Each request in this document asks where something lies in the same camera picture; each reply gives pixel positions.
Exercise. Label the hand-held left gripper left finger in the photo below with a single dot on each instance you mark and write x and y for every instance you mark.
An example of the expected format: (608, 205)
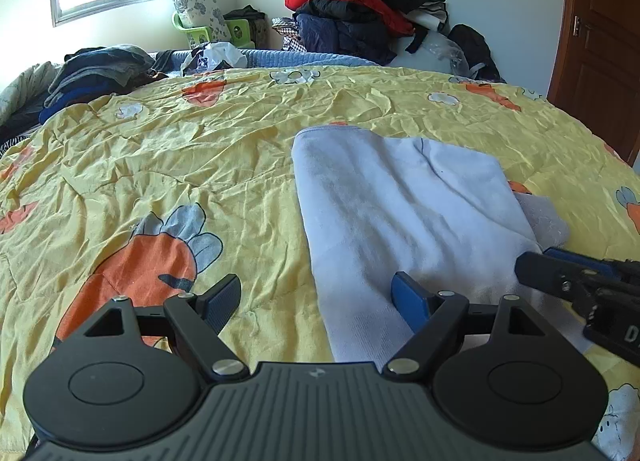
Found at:
(225, 298)

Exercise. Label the yellow printed blanket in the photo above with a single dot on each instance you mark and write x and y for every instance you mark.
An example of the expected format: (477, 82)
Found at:
(175, 166)

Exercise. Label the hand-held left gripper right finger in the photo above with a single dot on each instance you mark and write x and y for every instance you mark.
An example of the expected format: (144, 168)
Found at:
(407, 301)

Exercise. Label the clear plastic bag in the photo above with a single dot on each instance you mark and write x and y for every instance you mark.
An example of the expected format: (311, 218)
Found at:
(442, 53)

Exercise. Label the black puffer jacket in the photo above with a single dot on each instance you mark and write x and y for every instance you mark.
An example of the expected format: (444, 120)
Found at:
(335, 8)

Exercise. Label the stack of dark folded clothes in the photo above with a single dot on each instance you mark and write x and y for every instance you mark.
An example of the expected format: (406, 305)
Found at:
(100, 71)

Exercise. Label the brown box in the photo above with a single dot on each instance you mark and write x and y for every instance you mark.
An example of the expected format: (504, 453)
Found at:
(260, 33)

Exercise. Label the black white checkered cloth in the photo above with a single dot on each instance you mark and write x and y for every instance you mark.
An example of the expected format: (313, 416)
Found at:
(290, 33)

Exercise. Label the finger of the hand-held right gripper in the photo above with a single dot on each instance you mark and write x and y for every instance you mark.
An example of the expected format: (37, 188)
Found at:
(580, 261)
(545, 271)

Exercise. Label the white patterned quilt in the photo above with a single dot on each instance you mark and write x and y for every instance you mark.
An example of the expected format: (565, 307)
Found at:
(22, 91)

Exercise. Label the grey floral pillow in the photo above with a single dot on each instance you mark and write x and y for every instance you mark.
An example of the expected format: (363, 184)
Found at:
(197, 6)

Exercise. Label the white towel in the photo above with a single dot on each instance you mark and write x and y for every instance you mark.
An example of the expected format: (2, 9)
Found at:
(400, 201)

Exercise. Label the green plastic chair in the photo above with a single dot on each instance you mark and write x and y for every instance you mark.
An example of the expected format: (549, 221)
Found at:
(240, 31)

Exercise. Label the black white garment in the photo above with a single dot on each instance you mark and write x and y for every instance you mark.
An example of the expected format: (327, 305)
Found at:
(427, 21)

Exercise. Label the white plastic bag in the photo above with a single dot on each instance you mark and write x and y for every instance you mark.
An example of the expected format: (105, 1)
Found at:
(217, 56)

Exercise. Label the brown wooden door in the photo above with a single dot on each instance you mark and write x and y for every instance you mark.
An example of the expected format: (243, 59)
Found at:
(600, 41)

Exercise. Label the black backpack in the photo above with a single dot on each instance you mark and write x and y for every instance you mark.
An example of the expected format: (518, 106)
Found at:
(475, 48)

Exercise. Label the navy jacket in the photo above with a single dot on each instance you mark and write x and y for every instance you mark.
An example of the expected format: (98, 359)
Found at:
(340, 38)

